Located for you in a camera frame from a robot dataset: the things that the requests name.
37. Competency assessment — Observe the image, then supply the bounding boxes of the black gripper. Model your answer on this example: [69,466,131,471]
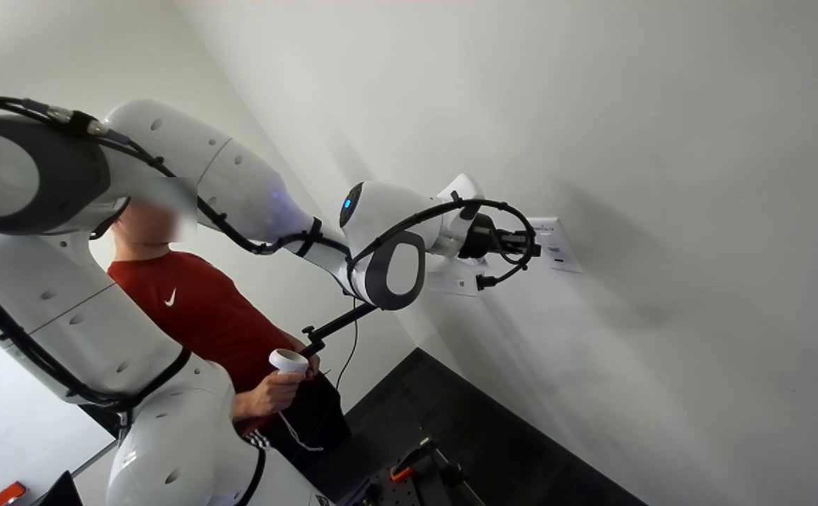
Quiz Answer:
[457,213,526,258]

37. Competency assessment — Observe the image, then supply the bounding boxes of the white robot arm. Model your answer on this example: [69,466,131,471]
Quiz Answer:
[0,95,533,506]

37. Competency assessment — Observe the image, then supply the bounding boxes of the white handheld controller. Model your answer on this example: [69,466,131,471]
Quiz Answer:
[266,350,310,377]

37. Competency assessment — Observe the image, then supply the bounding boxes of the man in red shirt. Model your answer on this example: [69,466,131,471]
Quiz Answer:
[106,199,349,476]

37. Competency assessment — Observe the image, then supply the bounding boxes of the small orange box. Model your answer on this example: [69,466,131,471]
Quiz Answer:
[0,482,27,506]

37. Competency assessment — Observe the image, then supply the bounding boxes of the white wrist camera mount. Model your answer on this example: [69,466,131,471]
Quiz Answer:
[428,176,480,295]

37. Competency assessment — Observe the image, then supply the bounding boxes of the white wall light switch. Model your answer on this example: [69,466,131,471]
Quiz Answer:
[530,218,579,272]

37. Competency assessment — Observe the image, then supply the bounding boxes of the orange handled tool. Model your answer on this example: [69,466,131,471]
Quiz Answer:
[387,438,436,485]

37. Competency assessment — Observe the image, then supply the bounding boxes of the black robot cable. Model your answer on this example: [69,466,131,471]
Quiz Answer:
[0,87,543,292]

